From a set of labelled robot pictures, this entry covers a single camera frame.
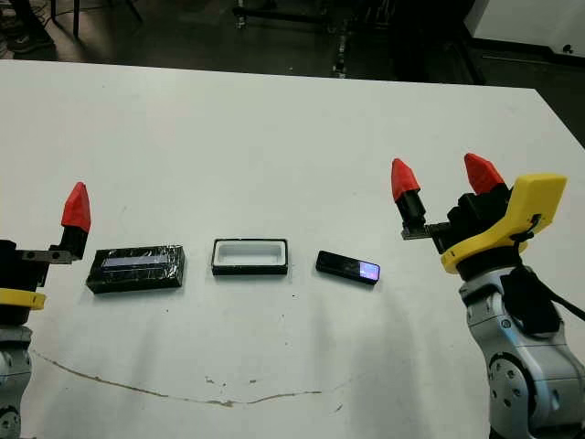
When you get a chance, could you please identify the black chair legs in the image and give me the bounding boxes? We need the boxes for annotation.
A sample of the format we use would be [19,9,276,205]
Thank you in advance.
[48,0,144,25]

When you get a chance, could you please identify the black and yellow right gripper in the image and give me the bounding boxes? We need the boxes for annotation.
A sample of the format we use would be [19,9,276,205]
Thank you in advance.
[391,153,568,275]

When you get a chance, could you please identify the black wheeled cart frame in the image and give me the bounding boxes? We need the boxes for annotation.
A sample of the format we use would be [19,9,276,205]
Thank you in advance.
[232,0,394,80]

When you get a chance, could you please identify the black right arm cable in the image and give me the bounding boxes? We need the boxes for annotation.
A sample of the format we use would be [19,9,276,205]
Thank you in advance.
[509,214,585,321]

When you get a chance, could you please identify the black sneaker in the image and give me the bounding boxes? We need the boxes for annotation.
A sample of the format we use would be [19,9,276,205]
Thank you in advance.
[7,31,56,55]

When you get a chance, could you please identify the black and yellow left gripper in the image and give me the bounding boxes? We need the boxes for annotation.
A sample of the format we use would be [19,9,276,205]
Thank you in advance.
[0,181,91,327]

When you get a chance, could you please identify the slim black camera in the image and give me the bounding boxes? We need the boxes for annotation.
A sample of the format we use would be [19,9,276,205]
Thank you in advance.
[314,250,382,287]

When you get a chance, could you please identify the black box lid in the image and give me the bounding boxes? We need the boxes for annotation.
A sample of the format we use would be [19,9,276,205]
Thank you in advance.
[85,245,188,295]

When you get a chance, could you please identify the white cabinet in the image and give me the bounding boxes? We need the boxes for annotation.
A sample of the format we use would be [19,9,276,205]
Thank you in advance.
[463,0,585,59]

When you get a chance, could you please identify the black box with white insert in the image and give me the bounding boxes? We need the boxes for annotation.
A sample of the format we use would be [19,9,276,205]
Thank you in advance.
[211,237,290,277]

